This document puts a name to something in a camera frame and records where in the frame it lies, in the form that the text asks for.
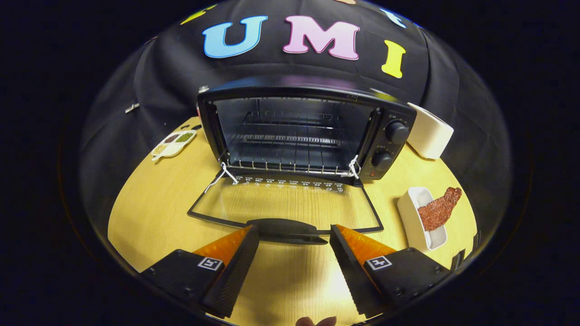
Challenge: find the divided dish with seeds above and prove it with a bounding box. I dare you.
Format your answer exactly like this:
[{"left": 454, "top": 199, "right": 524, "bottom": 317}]
[{"left": 151, "top": 130, "right": 197, "bottom": 162}]

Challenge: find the white ribbed rectangular plate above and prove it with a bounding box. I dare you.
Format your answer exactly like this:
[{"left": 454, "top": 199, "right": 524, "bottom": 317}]
[{"left": 397, "top": 187, "right": 448, "bottom": 251}]

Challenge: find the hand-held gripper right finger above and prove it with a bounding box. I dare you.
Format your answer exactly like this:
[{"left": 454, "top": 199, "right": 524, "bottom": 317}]
[{"left": 329, "top": 224, "right": 454, "bottom": 317}]

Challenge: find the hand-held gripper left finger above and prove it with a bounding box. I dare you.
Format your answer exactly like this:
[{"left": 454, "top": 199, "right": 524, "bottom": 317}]
[{"left": 140, "top": 225, "right": 260, "bottom": 318}]

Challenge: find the reddish brown meat slice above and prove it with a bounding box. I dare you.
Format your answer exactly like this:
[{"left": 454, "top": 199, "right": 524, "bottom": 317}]
[{"left": 417, "top": 187, "right": 463, "bottom": 231}]

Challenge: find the white bread toaster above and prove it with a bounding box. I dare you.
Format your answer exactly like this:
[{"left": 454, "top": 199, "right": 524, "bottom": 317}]
[{"left": 406, "top": 102, "right": 454, "bottom": 160}]

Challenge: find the white string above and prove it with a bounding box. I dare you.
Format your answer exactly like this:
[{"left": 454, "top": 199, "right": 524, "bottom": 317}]
[
  {"left": 204, "top": 162, "right": 239, "bottom": 193},
  {"left": 340, "top": 155, "right": 361, "bottom": 178}
]

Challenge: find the black toaster oven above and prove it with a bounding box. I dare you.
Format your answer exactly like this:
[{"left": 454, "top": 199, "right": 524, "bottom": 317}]
[{"left": 187, "top": 77, "right": 417, "bottom": 245}]

